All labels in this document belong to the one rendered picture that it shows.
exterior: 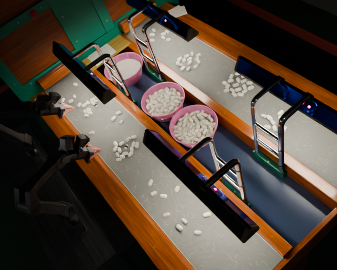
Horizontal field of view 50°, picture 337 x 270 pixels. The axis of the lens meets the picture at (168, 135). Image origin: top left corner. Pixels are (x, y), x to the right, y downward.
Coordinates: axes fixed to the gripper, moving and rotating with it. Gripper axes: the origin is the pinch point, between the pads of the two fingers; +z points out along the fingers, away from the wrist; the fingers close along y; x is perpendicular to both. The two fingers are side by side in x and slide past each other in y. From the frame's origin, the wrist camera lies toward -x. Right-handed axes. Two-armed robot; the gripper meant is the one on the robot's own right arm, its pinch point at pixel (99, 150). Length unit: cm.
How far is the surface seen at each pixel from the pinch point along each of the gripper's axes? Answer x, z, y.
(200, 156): -11, 42, -32
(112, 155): 6.6, 10.7, 1.8
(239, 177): -32, 18, -69
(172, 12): -59, 85, 69
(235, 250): -1, 20, -82
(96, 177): 13.6, -1.7, -5.5
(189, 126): -21, 42, -17
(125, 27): -41, 55, 77
